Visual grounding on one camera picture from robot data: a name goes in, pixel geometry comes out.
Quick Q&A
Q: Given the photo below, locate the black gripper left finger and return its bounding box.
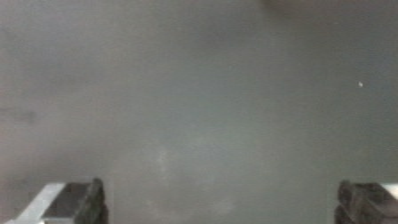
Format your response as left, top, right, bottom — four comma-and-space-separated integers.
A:
21, 178, 108, 224

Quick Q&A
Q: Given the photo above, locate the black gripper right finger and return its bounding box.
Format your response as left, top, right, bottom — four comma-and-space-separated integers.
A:
333, 180, 398, 224

